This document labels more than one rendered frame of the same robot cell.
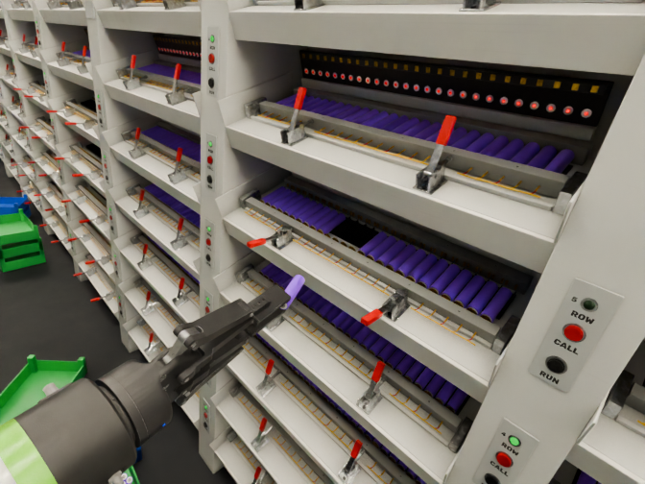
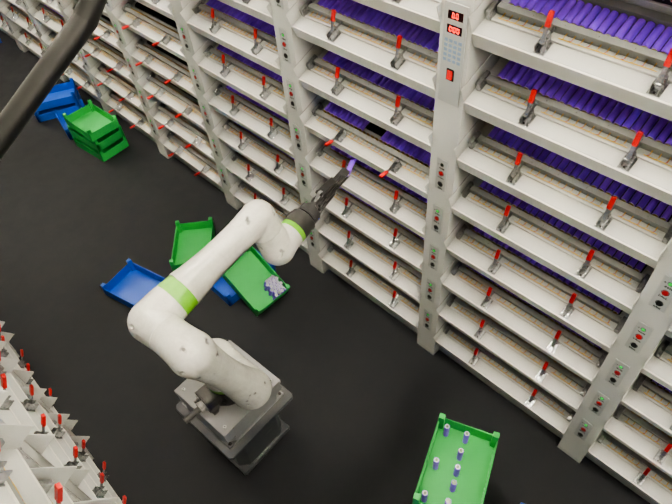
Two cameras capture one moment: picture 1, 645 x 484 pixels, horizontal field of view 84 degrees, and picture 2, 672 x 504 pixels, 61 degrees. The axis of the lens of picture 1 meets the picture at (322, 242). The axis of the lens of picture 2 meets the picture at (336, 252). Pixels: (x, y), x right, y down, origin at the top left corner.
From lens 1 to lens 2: 1.46 m
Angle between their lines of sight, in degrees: 25
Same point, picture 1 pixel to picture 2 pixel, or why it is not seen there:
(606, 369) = (450, 183)
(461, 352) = (420, 182)
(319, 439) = (378, 233)
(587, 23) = (422, 85)
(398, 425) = (408, 216)
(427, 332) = (408, 176)
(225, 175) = (301, 102)
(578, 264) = (437, 153)
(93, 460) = (307, 225)
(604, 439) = (459, 204)
